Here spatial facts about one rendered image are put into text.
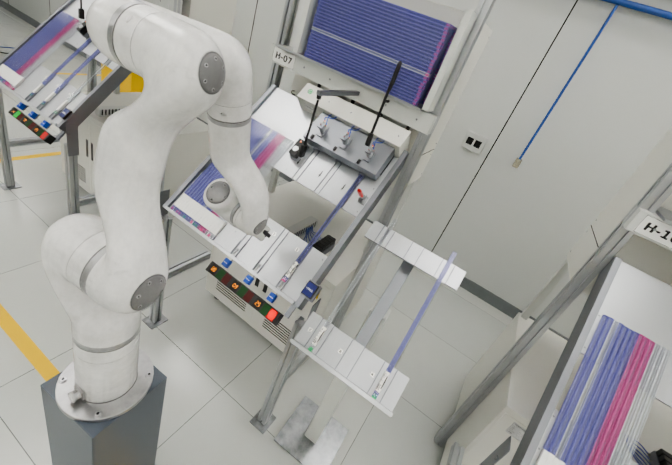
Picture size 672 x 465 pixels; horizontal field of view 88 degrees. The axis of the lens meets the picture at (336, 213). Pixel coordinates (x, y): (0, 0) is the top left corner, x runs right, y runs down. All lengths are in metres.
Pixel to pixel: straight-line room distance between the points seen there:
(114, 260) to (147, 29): 0.35
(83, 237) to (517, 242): 2.71
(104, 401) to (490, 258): 2.64
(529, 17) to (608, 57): 0.52
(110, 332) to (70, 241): 0.19
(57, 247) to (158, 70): 0.37
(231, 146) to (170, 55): 0.29
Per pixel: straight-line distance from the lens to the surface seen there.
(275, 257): 1.28
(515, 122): 2.78
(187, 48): 0.54
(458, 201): 2.92
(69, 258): 0.74
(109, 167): 0.64
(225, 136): 0.78
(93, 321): 0.82
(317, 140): 1.39
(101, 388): 0.96
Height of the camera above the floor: 1.57
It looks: 28 degrees down
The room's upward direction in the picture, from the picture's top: 21 degrees clockwise
